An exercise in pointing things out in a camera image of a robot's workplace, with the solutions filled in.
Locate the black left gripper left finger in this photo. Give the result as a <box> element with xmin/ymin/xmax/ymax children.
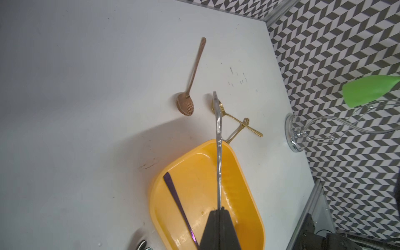
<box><xmin>199</xmin><ymin>210</ymin><xmax>220</xmax><ymax>250</ymax></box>

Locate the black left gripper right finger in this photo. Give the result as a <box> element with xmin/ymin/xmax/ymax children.
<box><xmin>220</xmin><ymin>208</ymin><xmax>241</xmax><ymax>250</ymax></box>

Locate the yellow plastic storage box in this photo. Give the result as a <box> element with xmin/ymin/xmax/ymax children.
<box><xmin>149</xmin><ymin>140</ymin><xmax>265</xmax><ymax>250</ymax></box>

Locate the purple iridescent spoon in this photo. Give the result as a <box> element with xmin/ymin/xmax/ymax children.
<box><xmin>163</xmin><ymin>172</ymin><xmax>200</xmax><ymax>250</ymax></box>

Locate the ornate silver spoon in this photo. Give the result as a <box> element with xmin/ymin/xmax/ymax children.
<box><xmin>213</xmin><ymin>91</ymin><xmax>223</xmax><ymax>210</ymax></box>

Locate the gold spoon plain handle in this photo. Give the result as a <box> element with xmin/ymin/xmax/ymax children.
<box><xmin>211</xmin><ymin>100</ymin><xmax>264</xmax><ymax>139</ymax></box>

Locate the rose gold long spoon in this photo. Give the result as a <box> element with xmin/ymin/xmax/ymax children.
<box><xmin>176</xmin><ymin>37</ymin><xmax>206</xmax><ymax>116</ymax></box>

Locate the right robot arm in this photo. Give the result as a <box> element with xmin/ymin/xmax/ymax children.
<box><xmin>288</xmin><ymin>214</ymin><xmax>362</xmax><ymax>250</ymax></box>

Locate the aluminium corner post right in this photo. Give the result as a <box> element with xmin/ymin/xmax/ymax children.
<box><xmin>286</xmin><ymin>178</ymin><xmax>325</xmax><ymax>250</ymax></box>

